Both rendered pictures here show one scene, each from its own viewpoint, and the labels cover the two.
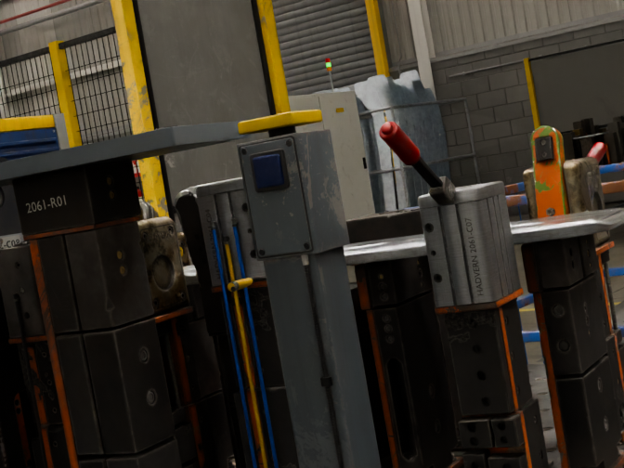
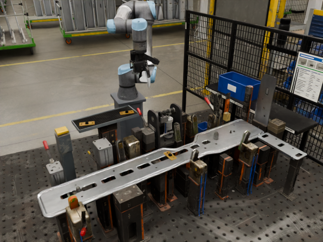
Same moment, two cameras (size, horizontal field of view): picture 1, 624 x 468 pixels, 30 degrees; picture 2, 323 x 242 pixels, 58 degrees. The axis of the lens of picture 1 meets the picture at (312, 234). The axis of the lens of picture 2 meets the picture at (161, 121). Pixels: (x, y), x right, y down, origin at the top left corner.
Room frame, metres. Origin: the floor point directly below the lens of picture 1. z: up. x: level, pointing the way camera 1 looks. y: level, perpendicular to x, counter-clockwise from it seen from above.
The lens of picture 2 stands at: (2.23, -0.95, 1.98)
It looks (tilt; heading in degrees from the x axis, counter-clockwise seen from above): 29 degrees down; 118
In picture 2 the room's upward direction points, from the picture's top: straight up
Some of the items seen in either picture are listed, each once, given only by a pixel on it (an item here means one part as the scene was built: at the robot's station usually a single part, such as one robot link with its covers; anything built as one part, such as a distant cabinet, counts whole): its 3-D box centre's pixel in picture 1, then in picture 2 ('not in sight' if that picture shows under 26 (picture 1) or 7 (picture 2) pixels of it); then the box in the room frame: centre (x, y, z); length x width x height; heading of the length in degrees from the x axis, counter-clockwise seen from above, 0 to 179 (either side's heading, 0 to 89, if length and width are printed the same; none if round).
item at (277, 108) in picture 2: not in sight; (254, 103); (1.91, 1.15, 1.02); 0.90 x 0.22 x 0.03; 150
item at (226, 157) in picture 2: not in sight; (224, 177); (1.92, 0.43, 0.84); 0.11 x 0.08 x 0.29; 150
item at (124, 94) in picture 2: not in sight; (127, 89); (1.10, 0.66, 1.15); 0.15 x 0.15 x 0.10
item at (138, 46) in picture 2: not in sight; (140, 45); (1.39, 0.38, 1.57); 0.08 x 0.08 x 0.05
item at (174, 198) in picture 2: not in sight; (168, 175); (1.62, 0.28, 0.84); 0.13 x 0.05 x 0.29; 150
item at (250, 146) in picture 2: not in sight; (245, 168); (2.02, 0.53, 0.87); 0.12 x 0.09 x 0.35; 150
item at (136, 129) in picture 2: not in sight; (137, 156); (1.40, 0.30, 0.90); 0.05 x 0.05 x 0.40; 60
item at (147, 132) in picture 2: (61, 388); (148, 156); (1.45, 0.34, 0.89); 0.13 x 0.11 x 0.38; 150
